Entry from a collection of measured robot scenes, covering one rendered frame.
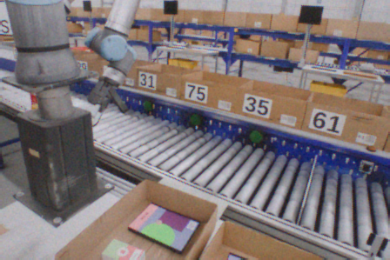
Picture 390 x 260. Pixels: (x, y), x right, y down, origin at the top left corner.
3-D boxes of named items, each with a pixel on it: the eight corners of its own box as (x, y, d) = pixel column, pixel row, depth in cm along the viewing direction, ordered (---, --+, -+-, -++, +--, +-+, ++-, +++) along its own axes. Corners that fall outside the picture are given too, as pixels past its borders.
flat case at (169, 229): (181, 256, 68) (181, 251, 68) (127, 230, 75) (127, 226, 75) (200, 224, 80) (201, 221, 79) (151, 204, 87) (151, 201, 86)
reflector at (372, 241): (359, 258, 75) (370, 233, 71) (359, 256, 76) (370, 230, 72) (377, 266, 73) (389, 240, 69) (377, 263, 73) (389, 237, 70)
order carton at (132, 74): (101, 81, 204) (100, 60, 198) (127, 76, 228) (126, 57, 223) (136, 90, 186) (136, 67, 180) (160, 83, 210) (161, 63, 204)
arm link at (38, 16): (15, 50, 63) (-4, -24, 56) (15, 43, 76) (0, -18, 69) (74, 44, 71) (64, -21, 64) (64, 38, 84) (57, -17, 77)
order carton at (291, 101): (233, 114, 150) (237, 87, 144) (249, 103, 174) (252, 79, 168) (300, 131, 132) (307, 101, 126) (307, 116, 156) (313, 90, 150)
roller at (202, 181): (188, 191, 107) (189, 182, 105) (235, 147, 149) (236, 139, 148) (198, 196, 104) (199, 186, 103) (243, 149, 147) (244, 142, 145)
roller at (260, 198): (245, 216, 95) (247, 205, 93) (278, 160, 137) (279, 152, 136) (258, 221, 92) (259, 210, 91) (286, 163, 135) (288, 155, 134)
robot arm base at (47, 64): (33, 88, 64) (25, 50, 61) (5, 77, 74) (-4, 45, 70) (92, 72, 79) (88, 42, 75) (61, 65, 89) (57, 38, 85)
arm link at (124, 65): (115, 42, 108) (131, 55, 115) (101, 66, 105) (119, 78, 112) (124, 40, 101) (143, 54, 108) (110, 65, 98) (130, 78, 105)
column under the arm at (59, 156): (56, 228, 75) (39, 135, 64) (12, 197, 86) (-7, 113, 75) (115, 188, 97) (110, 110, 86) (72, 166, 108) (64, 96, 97)
